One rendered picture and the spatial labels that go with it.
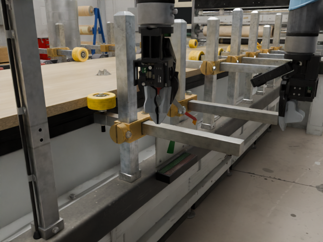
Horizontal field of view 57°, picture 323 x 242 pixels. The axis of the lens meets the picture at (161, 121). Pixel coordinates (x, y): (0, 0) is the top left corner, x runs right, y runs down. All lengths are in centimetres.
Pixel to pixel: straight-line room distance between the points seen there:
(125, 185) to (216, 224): 112
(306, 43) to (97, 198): 63
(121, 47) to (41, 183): 34
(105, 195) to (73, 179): 22
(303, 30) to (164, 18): 37
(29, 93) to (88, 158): 48
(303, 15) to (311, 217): 147
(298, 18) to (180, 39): 32
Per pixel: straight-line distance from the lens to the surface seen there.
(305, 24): 82
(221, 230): 180
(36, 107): 55
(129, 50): 71
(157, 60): 58
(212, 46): 113
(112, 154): 106
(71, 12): 488
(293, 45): 82
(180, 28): 90
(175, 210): 163
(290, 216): 203
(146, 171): 85
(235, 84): 139
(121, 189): 77
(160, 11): 59
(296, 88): 84
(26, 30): 54
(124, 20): 70
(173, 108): 92
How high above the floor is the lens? 109
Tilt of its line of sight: 18 degrees down
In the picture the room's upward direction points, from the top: straight up
